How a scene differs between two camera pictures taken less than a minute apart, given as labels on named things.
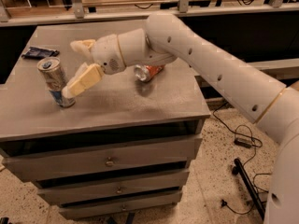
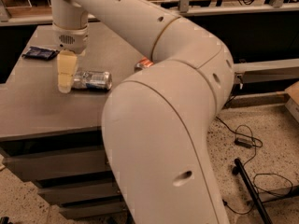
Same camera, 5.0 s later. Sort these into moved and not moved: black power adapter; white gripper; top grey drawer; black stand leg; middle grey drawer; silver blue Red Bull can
Moved: silver blue Red Bull can; white gripper
Not moved: middle grey drawer; black power adapter; black stand leg; top grey drawer
